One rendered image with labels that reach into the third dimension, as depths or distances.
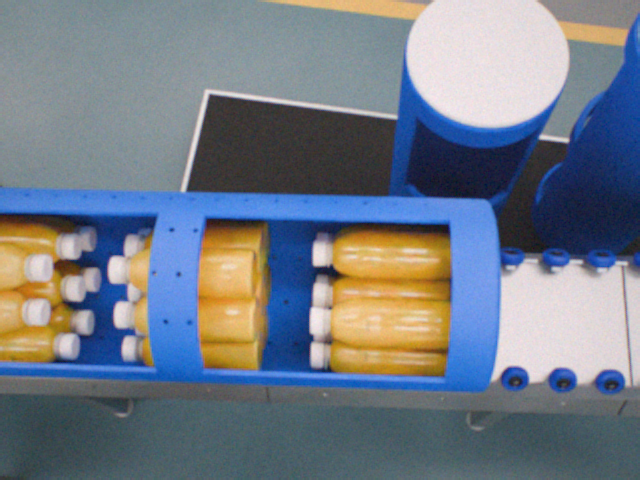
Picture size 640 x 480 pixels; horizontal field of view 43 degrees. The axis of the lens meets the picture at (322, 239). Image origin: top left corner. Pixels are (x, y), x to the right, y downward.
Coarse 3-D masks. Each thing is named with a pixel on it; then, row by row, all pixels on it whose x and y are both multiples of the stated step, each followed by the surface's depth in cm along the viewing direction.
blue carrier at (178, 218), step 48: (0, 192) 117; (48, 192) 118; (96, 192) 118; (144, 192) 118; (192, 192) 119; (192, 240) 109; (288, 240) 132; (480, 240) 108; (192, 288) 107; (288, 288) 134; (480, 288) 105; (96, 336) 132; (144, 336) 132; (192, 336) 108; (288, 336) 131; (480, 336) 106; (288, 384) 116; (336, 384) 114; (384, 384) 113; (432, 384) 112; (480, 384) 111
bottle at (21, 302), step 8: (0, 296) 117; (8, 296) 117; (16, 296) 118; (24, 296) 119; (0, 304) 116; (8, 304) 116; (16, 304) 117; (24, 304) 118; (0, 312) 116; (8, 312) 116; (16, 312) 116; (24, 312) 117; (0, 320) 116; (8, 320) 116; (16, 320) 117; (24, 320) 118; (0, 328) 117; (8, 328) 117; (16, 328) 118
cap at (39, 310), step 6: (36, 300) 118; (42, 300) 118; (30, 306) 117; (36, 306) 117; (42, 306) 117; (48, 306) 120; (30, 312) 117; (36, 312) 117; (42, 312) 118; (48, 312) 120; (30, 318) 117; (36, 318) 117; (42, 318) 118; (48, 318) 120; (36, 324) 118; (42, 324) 118
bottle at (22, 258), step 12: (0, 252) 114; (12, 252) 114; (24, 252) 116; (0, 264) 113; (12, 264) 114; (24, 264) 115; (0, 276) 113; (12, 276) 114; (24, 276) 115; (0, 288) 115; (12, 288) 116
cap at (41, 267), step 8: (40, 256) 115; (48, 256) 116; (32, 264) 115; (40, 264) 114; (48, 264) 116; (32, 272) 115; (40, 272) 114; (48, 272) 117; (40, 280) 116; (48, 280) 116
